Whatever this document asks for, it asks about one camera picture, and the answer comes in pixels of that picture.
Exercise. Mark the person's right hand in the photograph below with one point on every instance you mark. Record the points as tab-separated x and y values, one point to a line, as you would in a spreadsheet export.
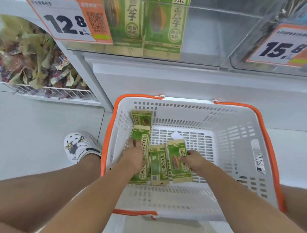
197	162

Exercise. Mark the person's left hand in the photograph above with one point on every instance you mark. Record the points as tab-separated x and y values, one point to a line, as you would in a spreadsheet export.
133	160

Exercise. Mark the green snack packet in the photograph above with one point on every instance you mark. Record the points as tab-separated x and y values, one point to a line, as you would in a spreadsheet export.
141	117
158	165
144	132
176	148

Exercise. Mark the white orange shopping basket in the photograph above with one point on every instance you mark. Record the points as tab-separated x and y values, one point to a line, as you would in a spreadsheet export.
203	112

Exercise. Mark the white store shelf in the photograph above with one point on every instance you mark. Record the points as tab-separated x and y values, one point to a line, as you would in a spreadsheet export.
192	81

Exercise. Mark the row of green packets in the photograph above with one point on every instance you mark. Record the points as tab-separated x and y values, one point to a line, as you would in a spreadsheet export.
165	24

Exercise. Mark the person's right forearm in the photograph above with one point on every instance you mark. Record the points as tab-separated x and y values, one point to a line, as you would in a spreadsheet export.
239	201

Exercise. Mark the person's left forearm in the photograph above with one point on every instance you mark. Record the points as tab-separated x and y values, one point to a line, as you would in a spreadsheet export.
96	199

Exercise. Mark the person's left shoe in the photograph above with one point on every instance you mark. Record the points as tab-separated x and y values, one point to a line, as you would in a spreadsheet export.
76	144

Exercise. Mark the person's shoe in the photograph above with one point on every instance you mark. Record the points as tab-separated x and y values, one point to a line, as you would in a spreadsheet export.
259	163
76	144

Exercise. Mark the person's right shoe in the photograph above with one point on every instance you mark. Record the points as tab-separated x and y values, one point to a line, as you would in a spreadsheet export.
259	163

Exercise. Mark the person's left leg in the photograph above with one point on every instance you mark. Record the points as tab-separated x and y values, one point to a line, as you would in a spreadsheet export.
36	192

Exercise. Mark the person's leg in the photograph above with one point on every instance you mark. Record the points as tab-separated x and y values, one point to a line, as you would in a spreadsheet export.
297	201
36	192

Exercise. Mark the person's right leg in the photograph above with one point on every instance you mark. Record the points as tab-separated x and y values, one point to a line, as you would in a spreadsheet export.
297	201

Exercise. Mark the small white card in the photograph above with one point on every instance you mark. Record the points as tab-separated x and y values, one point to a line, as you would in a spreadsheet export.
177	135

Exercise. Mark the empty clear plastic bin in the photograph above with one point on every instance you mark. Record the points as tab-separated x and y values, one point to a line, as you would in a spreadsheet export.
215	36

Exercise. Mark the orange white price tag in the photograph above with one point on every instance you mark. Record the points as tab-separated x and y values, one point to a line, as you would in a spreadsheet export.
62	24
275	50

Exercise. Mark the pile of brown snack bags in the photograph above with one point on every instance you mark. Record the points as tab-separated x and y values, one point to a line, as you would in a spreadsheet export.
28	55

